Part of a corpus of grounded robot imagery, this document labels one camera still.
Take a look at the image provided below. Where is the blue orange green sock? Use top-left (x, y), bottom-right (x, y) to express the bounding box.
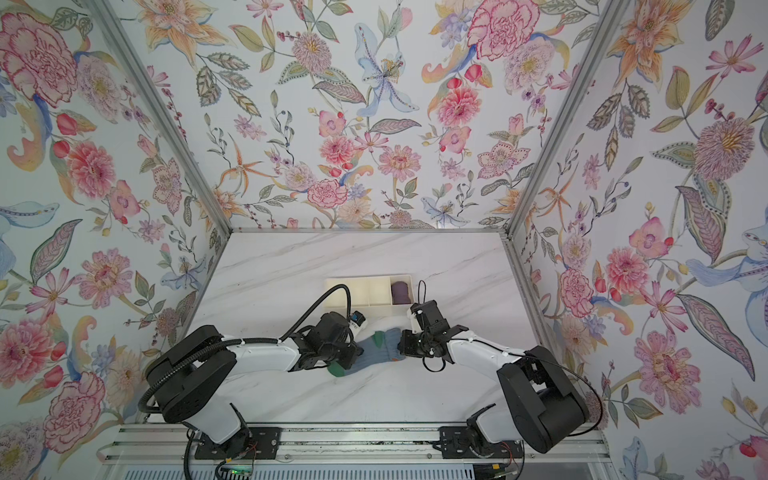
top-left (326, 328), bottom-right (405, 377)

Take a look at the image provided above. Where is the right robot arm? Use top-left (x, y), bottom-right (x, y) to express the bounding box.
top-left (398, 300), bottom-right (590, 457)

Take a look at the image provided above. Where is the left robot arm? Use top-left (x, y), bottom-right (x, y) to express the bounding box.
top-left (138, 311), bottom-right (367, 445)

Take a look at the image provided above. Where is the rolled purple sock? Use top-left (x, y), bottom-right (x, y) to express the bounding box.
top-left (391, 281), bottom-right (412, 305)

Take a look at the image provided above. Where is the cream divided organizer tray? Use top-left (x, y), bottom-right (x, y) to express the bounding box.
top-left (324, 275), bottom-right (416, 319)

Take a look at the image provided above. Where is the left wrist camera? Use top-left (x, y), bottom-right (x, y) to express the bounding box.
top-left (349, 311), bottom-right (366, 328)

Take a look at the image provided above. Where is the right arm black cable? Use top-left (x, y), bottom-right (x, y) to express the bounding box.
top-left (416, 278), bottom-right (604, 439)

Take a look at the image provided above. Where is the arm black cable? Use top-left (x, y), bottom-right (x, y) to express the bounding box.
top-left (416, 278), bottom-right (604, 439)
top-left (137, 283), bottom-right (353, 480)

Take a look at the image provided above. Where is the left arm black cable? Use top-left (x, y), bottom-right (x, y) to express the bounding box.
top-left (137, 283), bottom-right (353, 480)

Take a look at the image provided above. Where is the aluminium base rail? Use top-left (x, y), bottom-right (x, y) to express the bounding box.
top-left (96, 422), bottom-right (611, 466)

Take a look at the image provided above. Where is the right aluminium corner post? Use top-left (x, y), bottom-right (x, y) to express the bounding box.
top-left (504, 1), bottom-right (629, 240)

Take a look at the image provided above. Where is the aluminium corner post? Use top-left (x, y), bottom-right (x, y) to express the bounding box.
top-left (84, 0), bottom-right (233, 240)
top-left (504, 1), bottom-right (629, 240)

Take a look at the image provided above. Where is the left aluminium corner post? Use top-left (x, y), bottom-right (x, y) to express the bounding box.
top-left (84, 0), bottom-right (233, 240)

